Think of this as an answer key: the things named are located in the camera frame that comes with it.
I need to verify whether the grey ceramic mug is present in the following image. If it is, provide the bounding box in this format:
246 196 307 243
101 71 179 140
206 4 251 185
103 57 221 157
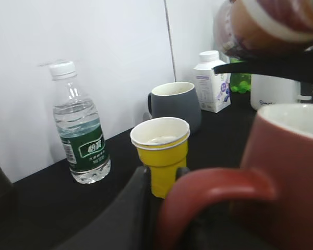
147 82 202 133

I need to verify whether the white ceramic mug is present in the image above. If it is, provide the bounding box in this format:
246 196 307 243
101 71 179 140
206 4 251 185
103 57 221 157
250 74 313 110

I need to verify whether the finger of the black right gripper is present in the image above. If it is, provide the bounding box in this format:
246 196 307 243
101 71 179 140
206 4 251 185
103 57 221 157
213 49 313 84

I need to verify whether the green soda bottle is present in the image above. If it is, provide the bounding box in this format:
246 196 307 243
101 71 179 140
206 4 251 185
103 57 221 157
228 57 252 94

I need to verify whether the white blueberry milk carton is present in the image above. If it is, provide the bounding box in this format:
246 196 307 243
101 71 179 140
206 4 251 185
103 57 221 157
193 51 231 113

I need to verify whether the clear water bottle green label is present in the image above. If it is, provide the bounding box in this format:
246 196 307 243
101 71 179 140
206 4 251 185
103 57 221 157
49 61 111 184

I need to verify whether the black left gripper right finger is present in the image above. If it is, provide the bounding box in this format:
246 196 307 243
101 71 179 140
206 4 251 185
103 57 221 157
175 167 190 182

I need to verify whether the brown coffee drink bottle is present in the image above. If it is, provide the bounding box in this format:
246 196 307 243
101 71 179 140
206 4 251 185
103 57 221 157
213 1 313 59

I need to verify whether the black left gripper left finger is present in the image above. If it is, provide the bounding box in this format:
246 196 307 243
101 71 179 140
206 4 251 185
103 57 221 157
56 166 153 249

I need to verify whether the maroon ceramic mug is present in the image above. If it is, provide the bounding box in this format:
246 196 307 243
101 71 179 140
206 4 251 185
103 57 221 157
155 104 313 249

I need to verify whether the yellow paper cup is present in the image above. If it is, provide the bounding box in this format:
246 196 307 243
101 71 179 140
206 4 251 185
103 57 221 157
130 117 190 198

